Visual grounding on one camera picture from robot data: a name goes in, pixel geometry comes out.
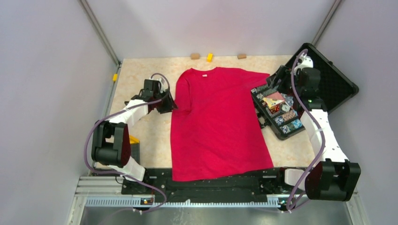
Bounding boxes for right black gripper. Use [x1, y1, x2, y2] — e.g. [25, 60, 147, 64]
[266, 66, 301, 98]

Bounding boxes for red t-shirt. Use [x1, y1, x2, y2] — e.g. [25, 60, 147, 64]
[170, 67, 274, 182]

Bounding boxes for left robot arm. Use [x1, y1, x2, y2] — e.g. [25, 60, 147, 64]
[91, 77, 177, 194]

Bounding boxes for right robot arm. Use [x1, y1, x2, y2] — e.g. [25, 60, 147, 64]
[270, 66, 361, 202]

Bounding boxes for black case with chips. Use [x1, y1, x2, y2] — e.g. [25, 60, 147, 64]
[251, 43, 359, 140]

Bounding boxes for right tan wooden block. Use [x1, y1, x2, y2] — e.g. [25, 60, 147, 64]
[237, 54, 247, 60]

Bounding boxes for tan wooden block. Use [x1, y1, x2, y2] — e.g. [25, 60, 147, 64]
[190, 53, 200, 60]
[237, 54, 247, 60]

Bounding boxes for yellow wedge block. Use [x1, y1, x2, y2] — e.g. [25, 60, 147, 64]
[129, 135, 140, 144]

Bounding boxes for dark grey studded baseplate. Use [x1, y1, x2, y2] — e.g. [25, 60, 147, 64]
[130, 143, 140, 164]

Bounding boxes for left tan wooden block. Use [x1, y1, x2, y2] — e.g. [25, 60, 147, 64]
[190, 53, 200, 60]

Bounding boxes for yellow small block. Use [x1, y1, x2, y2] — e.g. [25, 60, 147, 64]
[206, 53, 214, 62]

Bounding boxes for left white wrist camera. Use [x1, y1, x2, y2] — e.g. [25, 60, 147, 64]
[156, 78, 167, 93]

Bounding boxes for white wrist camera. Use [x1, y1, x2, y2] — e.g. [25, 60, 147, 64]
[294, 55, 314, 74]
[156, 78, 167, 93]

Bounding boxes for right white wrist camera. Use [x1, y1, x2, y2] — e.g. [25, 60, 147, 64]
[294, 55, 314, 74]

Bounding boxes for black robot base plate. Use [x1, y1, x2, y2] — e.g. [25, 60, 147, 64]
[121, 167, 293, 205]

